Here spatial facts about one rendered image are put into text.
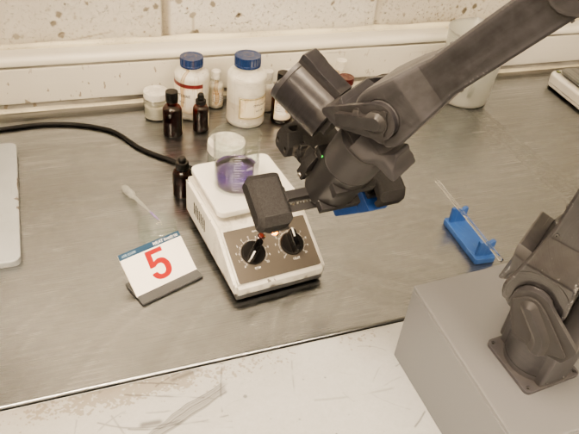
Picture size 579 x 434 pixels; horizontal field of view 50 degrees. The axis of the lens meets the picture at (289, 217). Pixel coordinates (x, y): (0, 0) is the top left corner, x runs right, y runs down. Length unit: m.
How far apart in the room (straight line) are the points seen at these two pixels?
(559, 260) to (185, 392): 0.41
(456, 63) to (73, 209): 0.63
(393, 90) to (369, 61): 0.82
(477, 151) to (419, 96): 0.69
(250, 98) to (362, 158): 0.57
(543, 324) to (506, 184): 0.59
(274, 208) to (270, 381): 0.20
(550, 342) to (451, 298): 0.15
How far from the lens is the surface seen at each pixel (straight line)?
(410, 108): 0.53
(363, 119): 0.54
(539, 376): 0.65
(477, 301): 0.70
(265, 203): 0.65
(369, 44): 1.34
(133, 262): 0.82
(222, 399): 0.71
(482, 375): 0.64
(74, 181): 1.03
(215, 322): 0.78
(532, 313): 0.57
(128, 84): 1.22
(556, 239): 0.55
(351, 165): 0.60
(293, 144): 0.67
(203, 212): 0.84
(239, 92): 1.13
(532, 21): 0.48
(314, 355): 0.76
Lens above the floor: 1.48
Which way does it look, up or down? 38 degrees down
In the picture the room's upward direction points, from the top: 6 degrees clockwise
